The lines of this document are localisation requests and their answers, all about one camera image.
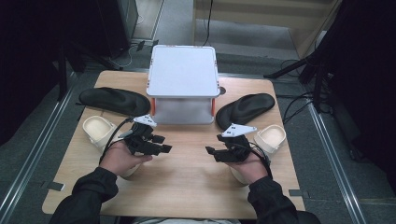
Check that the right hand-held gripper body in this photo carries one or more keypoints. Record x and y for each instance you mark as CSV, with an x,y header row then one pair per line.
x,y
238,146

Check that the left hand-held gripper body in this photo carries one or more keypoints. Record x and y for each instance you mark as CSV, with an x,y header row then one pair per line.
x,y
140,140

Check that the cream clog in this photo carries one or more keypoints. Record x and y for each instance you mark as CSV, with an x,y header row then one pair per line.
x,y
272,137
98,129

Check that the black flip-flop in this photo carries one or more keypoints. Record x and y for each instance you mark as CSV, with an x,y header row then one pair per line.
x,y
246,109
115,101

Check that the white shoe rack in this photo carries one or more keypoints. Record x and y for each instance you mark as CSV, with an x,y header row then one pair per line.
x,y
182,70

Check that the person's right hand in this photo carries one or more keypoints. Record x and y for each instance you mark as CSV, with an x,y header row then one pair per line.
x,y
250,171

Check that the person's left hand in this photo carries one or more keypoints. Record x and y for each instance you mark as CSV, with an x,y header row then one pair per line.
x,y
120,160

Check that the round table grommet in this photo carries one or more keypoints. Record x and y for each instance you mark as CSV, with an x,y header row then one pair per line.
x,y
222,90

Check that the black plug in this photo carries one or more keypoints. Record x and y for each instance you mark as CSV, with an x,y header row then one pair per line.
x,y
155,42
140,45

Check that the grey tape strip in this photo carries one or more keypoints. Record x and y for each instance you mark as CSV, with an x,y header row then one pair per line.
x,y
56,186

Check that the black metal stand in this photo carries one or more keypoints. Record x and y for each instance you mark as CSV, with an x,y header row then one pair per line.
x,y
63,71

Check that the black tripod stand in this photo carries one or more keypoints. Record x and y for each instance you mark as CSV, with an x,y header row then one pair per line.
x,y
317,77

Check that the dark cabinet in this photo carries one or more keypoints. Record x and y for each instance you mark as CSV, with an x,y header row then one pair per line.
x,y
120,25

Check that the light wooden platform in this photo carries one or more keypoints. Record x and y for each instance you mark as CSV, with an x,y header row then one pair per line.
x,y
249,12

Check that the black curtain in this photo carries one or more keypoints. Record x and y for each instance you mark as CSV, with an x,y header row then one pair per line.
x,y
367,77
25,62

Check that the metal floor rail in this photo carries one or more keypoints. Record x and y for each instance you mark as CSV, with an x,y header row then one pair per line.
x,y
46,129
331,155

